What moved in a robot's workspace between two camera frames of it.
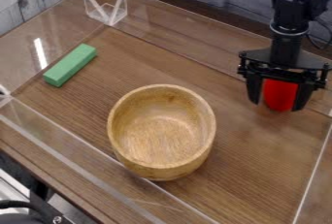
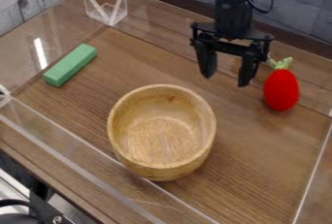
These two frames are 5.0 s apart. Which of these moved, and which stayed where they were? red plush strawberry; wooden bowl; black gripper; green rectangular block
Moved: black gripper
Stayed: red plush strawberry; wooden bowl; green rectangular block
